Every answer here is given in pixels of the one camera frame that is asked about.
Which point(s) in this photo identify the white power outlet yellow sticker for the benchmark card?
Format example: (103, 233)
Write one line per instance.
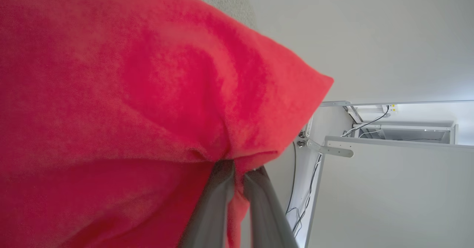
(390, 108)

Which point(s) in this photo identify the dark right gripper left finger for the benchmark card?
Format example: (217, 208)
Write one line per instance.
(214, 203)

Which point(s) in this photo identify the red Bulls basketball jersey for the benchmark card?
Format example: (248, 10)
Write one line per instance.
(111, 92)

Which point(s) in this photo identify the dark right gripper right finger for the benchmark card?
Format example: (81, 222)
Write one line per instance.
(264, 211)

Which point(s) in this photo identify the white desk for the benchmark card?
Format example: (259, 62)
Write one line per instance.
(389, 196)

